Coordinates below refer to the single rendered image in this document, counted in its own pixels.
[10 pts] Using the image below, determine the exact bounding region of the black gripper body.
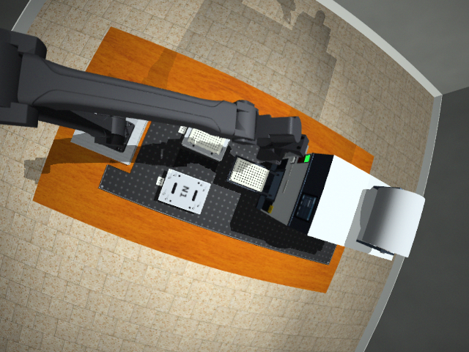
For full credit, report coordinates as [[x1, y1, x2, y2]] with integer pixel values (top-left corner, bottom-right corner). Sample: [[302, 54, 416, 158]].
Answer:
[[256, 141, 285, 165]]

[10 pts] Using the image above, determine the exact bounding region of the white cylinder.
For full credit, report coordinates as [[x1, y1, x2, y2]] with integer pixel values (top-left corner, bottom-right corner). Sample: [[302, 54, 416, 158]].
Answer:
[[362, 187, 425, 257]]

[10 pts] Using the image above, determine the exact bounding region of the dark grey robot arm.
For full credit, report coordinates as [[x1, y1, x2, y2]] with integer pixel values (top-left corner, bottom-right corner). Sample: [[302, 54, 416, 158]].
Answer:
[[0, 28, 309, 158]]

